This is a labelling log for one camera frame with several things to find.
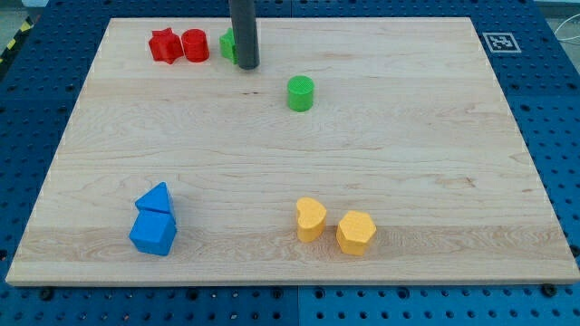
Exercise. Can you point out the light wooden board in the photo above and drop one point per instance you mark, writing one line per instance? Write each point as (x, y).
(409, 125)

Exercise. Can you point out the yellow hexagon block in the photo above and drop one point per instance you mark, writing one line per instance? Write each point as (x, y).
(355, 232)

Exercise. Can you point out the white fiducial marker tag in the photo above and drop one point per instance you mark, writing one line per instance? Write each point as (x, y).
(499, 42)

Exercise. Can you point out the yellow heart block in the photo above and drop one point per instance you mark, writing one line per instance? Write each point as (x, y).
(310, 219)

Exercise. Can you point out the red star block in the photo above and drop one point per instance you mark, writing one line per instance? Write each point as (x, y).
(165, 46)

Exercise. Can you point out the green star block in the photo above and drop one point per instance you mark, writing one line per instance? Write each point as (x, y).
(227, 44)

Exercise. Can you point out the yellow black hazard tape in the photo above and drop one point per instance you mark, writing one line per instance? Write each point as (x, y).
(14, 46)

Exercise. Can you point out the green cylinder block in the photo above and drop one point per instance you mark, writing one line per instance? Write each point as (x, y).
(300, 93)

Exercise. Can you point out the blue cube block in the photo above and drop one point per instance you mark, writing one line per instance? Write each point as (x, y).
(153, 232)

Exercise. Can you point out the blue triangle block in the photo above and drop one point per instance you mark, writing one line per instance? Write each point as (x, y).
(157, 202)

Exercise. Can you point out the red cylinder block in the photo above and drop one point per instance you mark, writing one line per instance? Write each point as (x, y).
(195, 45)

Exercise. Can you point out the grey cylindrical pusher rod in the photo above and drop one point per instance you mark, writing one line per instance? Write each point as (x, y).
(243, 19)

